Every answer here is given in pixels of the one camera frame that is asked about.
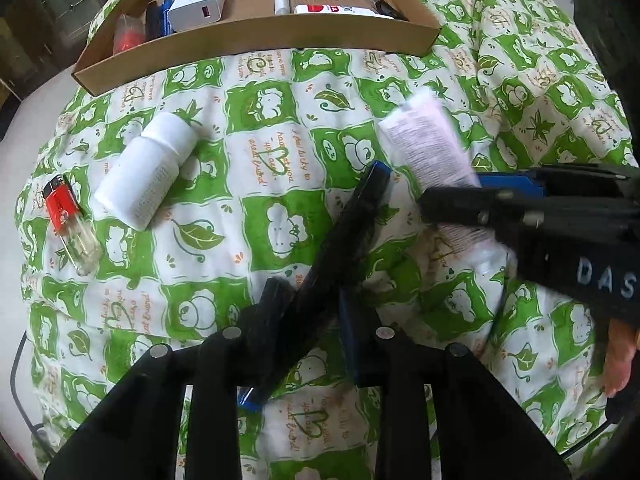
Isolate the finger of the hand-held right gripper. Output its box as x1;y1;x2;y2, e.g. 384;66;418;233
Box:
474;162;640;202
420;186;546;241

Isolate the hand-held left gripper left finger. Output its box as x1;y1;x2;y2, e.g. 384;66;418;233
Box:
44;279;297;480

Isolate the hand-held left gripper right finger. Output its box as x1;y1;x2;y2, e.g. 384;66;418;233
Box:
339;287;571;480

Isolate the pale tube with barcode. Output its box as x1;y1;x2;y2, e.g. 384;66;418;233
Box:
377;85;506;276

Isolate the black marker with blue ends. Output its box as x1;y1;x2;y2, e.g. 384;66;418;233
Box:
237;160;392;413

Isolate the shallow cardboard box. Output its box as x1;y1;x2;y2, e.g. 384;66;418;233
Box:
72;0;441;97

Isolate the white charger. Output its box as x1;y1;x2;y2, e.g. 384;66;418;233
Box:
166;0;224;28

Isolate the blue pen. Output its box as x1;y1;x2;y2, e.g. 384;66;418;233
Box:
156;0;175;36

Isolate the person's right hand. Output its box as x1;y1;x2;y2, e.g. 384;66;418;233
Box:
602;322;640;400

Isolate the green and white printed blanket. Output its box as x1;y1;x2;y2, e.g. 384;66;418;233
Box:
14;0;640;480

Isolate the white pill bottle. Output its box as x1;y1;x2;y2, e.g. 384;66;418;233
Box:
94;111;198;232

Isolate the white cosmetic tube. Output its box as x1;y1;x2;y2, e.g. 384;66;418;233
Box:
294;2;396;20

